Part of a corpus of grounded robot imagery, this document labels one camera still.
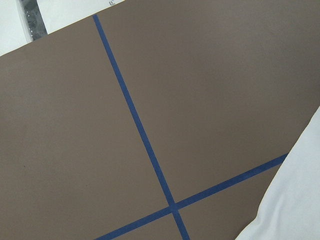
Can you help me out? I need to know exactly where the white printed t-shirt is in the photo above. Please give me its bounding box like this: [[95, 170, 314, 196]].
[[237, 110, 320, 240]]

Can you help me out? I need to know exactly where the blue tape line crosswise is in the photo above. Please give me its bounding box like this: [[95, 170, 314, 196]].
[[98, 153, 288, 240]]

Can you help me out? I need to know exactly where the blue tape line far left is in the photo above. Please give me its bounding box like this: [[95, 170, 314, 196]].
[[93, 14, 190, 240]]

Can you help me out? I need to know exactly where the clear plastic bag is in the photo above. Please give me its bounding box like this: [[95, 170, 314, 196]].
[[17, 0, 48, 42]]

